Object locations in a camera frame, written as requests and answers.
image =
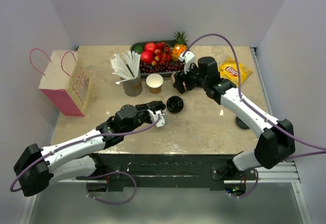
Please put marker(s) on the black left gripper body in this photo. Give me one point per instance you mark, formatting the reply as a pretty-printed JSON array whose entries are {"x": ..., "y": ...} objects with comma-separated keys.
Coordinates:
[{"x": 140, "y": 107}]

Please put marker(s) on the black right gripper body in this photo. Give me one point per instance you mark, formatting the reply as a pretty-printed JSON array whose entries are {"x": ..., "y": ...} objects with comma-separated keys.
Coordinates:
[{"x": 192, "y": 79}]

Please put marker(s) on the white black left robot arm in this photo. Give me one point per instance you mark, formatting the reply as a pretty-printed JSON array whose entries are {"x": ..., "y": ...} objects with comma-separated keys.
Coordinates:
[{"x": 37, "y": 167}]

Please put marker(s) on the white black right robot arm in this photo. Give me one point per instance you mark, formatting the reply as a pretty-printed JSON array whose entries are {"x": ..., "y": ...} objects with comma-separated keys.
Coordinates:
[{"x": 275, "y": 142}]

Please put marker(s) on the brown pulp cup carrier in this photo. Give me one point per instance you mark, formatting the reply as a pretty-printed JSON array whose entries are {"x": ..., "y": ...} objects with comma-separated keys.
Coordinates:
[{"x": 177, "y": 81}]

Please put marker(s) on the purple grape bunch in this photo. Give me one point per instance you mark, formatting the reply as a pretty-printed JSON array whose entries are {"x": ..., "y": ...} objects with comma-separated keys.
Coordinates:
[{"x": 160, "y": 68}]

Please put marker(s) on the black cup lid stack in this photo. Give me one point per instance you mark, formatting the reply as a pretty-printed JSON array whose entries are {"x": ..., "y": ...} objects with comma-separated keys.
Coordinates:
[{"x": 175, "y": 104}]

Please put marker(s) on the grey metal straw holder cup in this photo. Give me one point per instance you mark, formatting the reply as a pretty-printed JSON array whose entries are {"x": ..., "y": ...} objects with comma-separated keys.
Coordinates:
[{"x": 133, "y": 87}]

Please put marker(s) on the dark green fruit tray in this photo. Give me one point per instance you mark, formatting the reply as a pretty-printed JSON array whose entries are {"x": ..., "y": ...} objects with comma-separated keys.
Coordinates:
[{"x": 171, "y": 43}]

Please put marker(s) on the red cherry cluster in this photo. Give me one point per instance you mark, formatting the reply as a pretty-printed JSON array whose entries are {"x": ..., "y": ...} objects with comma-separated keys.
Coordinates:
[{"x": 162, "y": 54}]

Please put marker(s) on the orange pineapple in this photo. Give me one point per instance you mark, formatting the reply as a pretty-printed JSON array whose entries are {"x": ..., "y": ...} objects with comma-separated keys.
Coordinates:
[{"x": 181, "y": 44}]

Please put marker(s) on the red apple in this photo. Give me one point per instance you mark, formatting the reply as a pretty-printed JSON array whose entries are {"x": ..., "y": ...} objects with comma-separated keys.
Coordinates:
[
  {"x": 150, "y": 47},
  {"x": 146, "y": 57}
]

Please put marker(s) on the white wrapped straw bundle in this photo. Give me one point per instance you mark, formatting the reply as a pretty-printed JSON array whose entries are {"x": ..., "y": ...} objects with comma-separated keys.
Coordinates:
[{"x": 126, "y": 67}]

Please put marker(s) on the yellow chips bag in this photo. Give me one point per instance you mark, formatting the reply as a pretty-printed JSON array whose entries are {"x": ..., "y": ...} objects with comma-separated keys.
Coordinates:
[{"x": 228, "y": 70}]

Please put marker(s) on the green lime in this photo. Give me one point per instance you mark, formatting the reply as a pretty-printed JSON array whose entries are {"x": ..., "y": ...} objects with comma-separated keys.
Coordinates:
[{"x": 138, "y": 49}]

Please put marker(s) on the single black cup lid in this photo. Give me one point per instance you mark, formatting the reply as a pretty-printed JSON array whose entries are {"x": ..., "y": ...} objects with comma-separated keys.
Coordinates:
[{"x": 241, "y": 124}]

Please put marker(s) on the pink white paper bag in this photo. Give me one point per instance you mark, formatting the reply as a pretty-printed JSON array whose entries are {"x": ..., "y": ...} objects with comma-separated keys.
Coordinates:
[{"x": 65, "y": 82}]

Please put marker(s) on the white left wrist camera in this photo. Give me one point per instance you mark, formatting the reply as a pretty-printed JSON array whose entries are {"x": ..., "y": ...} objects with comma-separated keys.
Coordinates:
[{"x": 159, "y": 118}]

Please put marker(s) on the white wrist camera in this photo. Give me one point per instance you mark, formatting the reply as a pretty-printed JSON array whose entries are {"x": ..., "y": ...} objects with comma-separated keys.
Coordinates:
[
  {"x": 159, "y": 118},
  {"x": 187, "y": 58}
]

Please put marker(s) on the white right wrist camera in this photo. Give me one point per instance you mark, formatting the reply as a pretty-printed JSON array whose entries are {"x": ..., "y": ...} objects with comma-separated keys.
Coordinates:
[{"x": 187, "y": 58}]

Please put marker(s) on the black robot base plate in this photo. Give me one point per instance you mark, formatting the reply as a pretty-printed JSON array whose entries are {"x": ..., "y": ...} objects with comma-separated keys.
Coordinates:
[{"x": 166, "y": 171}]

